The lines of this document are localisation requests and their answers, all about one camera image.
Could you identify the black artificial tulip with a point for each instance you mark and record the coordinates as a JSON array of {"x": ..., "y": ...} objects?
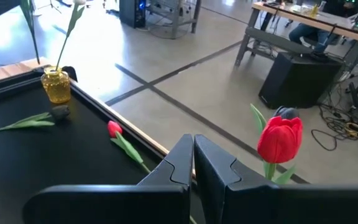
[
  {"x": 59, "y": 112},
  {"x": 287, "y": 112}
]

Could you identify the black floor box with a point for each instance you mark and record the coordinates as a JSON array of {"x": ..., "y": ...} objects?
[{"x": 300, "y": 81}]

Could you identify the wooden top workbench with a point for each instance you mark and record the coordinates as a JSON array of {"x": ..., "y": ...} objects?
[{"x": 306, "y": 20}]

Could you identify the red artificial tulip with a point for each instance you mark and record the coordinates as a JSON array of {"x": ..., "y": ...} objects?
[
  {"x": 114, "y": 127},
  {"x": 280, "y": 140}
]

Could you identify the black computer tower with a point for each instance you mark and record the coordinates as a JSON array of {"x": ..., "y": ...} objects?
[{"x": 132, "y": 12}]

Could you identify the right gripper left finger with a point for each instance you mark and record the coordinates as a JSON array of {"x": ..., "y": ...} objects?
[{"x": 179, "y": 165}]

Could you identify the person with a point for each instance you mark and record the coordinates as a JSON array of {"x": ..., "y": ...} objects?
[{"x": 312, "y": 35}]

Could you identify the yellow glass vase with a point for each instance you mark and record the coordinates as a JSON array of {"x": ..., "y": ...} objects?
[{"x": 56, "y": 87}]

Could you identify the black clamp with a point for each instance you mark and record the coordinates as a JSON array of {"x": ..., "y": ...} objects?
[{"x": 71, "y": 73}]

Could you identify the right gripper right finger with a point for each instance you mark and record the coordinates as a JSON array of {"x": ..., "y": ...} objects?
[{"x": 213, "y": 174}]

